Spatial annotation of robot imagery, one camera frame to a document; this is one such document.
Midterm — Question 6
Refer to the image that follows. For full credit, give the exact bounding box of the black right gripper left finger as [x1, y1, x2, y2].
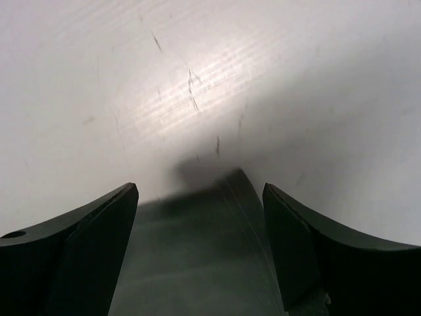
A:
[1, 183, 138, 316]

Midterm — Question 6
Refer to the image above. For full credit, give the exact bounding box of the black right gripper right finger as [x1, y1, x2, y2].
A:
[262, 184, 420, 315]

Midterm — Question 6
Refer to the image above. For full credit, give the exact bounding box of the dark grey t-shirt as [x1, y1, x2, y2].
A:
[109, 169, 285, 315]

